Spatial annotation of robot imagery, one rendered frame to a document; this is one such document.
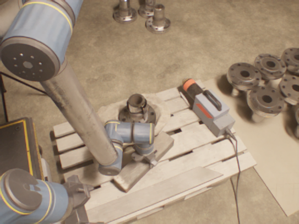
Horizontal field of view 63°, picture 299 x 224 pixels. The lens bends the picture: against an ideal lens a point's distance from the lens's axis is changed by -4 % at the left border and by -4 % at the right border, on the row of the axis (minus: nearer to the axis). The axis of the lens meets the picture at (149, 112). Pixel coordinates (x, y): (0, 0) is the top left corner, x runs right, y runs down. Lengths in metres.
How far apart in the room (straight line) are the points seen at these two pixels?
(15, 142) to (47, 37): 1.14
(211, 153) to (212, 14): 1.82
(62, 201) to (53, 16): 0.47
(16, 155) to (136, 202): 0.76
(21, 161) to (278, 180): 1.68
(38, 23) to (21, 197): 0.39
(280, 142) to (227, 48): 1.09
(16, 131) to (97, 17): 1.73
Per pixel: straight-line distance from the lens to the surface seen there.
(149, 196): 1.58
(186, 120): 1.85
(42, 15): 0.69
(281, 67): 2.28
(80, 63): 2.50
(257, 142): 2.05
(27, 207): 0.61
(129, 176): 1.55
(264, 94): 2.01
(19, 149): 1.67
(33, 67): 0.67
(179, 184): 1.61
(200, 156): 1.73
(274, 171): 2.00
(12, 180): 0.62
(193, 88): 1.85
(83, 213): 0.81
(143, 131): 1.27
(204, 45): 2.65
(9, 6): 0.93
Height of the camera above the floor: 1.68
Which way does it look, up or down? 55 degrees down
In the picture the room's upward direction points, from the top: straight up
